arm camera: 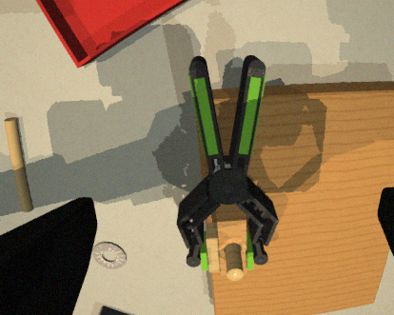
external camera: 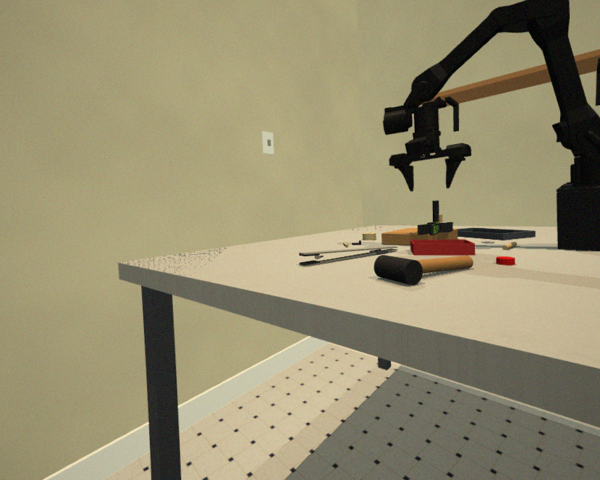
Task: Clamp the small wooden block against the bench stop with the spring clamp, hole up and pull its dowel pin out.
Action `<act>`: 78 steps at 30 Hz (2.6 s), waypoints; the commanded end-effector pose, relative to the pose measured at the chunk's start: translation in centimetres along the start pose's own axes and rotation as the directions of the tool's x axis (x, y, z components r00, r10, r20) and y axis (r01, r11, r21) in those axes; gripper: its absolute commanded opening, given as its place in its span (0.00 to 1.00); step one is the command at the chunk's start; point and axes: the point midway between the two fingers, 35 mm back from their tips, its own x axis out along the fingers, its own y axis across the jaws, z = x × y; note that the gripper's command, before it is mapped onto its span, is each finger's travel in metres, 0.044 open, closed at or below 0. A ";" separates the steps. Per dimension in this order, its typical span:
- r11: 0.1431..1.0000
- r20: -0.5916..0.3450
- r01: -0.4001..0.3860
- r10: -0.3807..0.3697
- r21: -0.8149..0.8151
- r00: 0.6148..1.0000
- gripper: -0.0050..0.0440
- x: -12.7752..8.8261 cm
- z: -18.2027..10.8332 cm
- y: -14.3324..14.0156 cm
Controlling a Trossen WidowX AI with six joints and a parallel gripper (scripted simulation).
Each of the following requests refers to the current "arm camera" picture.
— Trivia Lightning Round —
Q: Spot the olive-brown cylinder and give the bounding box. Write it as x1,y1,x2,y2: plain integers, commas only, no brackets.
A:
225,243,244,281

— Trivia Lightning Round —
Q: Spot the red shallow tray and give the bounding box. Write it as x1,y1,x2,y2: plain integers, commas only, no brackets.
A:
36,0,187,68

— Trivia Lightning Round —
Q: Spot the tan cylinder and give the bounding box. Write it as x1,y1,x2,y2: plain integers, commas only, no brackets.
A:
4,117,33,212

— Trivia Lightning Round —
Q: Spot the grey shallow tray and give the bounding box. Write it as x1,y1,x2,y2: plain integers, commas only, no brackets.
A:
100,305,129,315

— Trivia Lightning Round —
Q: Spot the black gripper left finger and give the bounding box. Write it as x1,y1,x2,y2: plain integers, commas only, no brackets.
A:
0,197,97,315

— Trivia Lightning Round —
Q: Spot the light wooden board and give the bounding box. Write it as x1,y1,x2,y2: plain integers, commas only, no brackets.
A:
210,81,394,315

